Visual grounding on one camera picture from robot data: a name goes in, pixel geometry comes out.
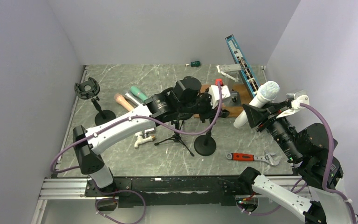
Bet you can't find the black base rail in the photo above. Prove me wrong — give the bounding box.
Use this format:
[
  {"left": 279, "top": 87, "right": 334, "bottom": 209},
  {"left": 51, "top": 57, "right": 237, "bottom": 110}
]
[{"left": 84, "top": 175, "right": 253, "bottom": 208}]

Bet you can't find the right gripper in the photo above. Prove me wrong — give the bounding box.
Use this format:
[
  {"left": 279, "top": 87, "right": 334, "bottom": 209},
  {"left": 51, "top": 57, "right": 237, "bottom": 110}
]
[{"left": 242, "top": 98, "right": 302, "bottom": 161}]

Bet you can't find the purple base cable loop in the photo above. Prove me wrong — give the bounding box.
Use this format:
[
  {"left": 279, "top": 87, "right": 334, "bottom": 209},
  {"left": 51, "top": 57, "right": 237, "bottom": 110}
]
[{"left": 95, "top": 189, "right": 147, "bottom": 224}]

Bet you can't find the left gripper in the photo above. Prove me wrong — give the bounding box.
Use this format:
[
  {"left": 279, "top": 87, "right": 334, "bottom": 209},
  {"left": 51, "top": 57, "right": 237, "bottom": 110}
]
[{"left": 180, "top": 90, "right": 223, "bottom": 125}]

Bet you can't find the green handled screwdriver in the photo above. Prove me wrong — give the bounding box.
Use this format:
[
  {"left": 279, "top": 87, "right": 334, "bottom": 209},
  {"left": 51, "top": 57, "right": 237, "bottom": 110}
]
[{"left": 185, "top": 61, "right": 201, "bottom": 67}]

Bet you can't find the red handled adjustable wrench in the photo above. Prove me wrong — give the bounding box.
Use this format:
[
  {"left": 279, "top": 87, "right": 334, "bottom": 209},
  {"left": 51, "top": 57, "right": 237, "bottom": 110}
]
[{"left": 226, "top": 152, "right": 280, "bottom": 166}]

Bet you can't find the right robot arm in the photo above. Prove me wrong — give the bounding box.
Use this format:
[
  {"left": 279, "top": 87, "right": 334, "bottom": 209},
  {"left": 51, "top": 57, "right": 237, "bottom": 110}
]
[{"left": 237, "top": 98, "right": 358, "bottom": 224}]

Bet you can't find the white and chrome faucet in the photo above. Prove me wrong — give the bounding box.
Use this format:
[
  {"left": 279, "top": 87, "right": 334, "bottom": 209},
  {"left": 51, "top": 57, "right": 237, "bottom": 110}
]
[{"left": 134, "top": 128, "right": 156, "bottom": 148}]

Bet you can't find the peach pink microphone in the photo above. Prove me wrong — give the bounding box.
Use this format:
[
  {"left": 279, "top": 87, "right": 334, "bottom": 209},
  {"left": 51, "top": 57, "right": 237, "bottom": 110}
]
[{"left": 114, "top": 93, "right": 134, "bottom": 112}]

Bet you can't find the black round base stand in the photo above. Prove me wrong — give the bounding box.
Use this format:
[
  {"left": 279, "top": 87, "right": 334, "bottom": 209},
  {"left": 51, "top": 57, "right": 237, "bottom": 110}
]
[{"left": 193, "top": 110, "right": 230, "bottom": 157}]

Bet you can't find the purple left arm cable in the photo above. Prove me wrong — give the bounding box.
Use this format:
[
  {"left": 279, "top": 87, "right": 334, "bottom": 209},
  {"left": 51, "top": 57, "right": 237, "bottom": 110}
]
[{"left": 49, "top": 85, "right": 223, "bottom": 174}]

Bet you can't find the wooden board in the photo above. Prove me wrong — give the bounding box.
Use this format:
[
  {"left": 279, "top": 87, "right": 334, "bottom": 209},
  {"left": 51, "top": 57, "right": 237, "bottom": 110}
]
[{"left": 193, "top": 84, "right": 260, "bottom": 119}]

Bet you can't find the white microphone silver grille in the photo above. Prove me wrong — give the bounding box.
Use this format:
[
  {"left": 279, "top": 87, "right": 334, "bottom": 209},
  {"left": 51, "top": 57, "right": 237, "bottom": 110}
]
[{"left": 233, "top": 81, "right": 280, "bottom": 128}]

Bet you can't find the blue network switch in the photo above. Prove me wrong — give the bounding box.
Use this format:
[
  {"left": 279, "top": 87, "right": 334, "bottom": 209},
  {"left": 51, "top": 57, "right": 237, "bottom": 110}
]
[{"left": 225, "top": 35, "right": 260, "bottom": 99}]

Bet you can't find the grey condenser microphone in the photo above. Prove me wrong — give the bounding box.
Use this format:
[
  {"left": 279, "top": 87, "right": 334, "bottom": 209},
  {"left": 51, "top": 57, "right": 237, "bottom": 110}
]
[{"left": 124, "top": 92, "right": 143, "bottom": 106}]

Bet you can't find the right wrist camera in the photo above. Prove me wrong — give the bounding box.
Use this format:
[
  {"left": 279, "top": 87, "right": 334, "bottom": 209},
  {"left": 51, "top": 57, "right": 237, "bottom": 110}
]
[{"left": 277, "top": 90, "right": 310, "bottom": 118}]

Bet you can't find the metal bracket on post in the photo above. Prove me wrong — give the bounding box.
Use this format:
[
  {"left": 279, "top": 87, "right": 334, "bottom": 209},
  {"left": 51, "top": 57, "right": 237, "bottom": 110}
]
[{"left": 216, "top": 64, "right": 241, "bottom": 107}]

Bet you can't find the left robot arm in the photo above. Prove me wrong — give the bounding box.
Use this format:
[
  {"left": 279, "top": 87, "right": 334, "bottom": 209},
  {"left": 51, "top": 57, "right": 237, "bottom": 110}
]
[{"left": 73, "top": 76, "right": 223, "bottom": 196}]

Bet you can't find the black tripod shock mount stand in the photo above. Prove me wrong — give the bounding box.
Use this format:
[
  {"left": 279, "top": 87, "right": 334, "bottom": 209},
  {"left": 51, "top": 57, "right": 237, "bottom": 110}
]
[{"left": 154, "top": 120, "right": 195, "bottom": 157}]

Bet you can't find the black shock mount desk stand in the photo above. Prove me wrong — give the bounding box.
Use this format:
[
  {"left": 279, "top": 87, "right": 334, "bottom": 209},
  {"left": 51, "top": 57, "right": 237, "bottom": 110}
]
[{"left": 74, "top": 77, "right": 116, "bottom": 126}]

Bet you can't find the mint green microphone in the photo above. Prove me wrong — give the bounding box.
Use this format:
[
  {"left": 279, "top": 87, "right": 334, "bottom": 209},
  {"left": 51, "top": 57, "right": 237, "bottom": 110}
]
[{"left": 130, "top": 86, "right": 149, "bottom": 102}]

